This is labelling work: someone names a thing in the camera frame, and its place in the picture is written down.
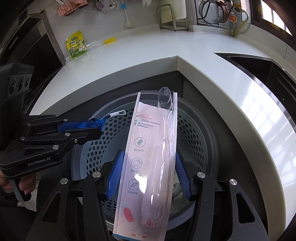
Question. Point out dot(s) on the pink wavy dishcloth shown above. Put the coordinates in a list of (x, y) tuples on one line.
[(69, 7)]

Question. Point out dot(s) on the clear plastic container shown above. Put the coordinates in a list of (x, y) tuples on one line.
[(94, 45)]

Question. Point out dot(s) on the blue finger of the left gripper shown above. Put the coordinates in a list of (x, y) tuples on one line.
[(79, 125), (81, 136)]

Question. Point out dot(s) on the white hanging cloth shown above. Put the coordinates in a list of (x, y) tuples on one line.
[(146, 2)]

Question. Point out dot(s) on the black built-in oven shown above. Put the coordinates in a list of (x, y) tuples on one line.
[(33, 57)]

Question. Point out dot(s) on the hanging steel ladle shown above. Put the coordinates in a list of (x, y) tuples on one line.
[(112, 5)]

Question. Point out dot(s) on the yellow plastic lid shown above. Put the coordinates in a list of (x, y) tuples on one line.
[(110, 40)]

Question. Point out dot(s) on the pink toothbrush package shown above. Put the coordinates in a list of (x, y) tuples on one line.
[(147, 177)]

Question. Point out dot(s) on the blue white bottle brush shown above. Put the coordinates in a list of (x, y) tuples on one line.
[(128, 23)]

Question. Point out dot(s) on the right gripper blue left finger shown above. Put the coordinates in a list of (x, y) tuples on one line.
[(74, 210)]

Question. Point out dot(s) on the white cutting board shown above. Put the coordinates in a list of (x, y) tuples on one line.
[(179, 9)]

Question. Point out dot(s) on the person's left hand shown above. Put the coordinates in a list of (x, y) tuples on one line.
[(27, 184)]

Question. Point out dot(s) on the steel cutting board rack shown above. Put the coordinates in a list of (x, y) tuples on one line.
[(174, 25)]

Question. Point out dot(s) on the window with bars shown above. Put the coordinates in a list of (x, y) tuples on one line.
[(275, 17)]

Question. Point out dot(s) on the black lid rack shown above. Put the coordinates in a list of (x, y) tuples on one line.
[(208, 23)]

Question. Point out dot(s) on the yellow green seasoning pouch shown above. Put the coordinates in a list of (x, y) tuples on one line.
[(76, 45)]

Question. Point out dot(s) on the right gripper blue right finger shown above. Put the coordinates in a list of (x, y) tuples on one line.
[(222, 210)]

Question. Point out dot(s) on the purple grey hanging cloth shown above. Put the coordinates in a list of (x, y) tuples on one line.
[(97, 5)]

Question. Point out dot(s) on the black kitchen sink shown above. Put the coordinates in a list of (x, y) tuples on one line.
[(271, 77)]

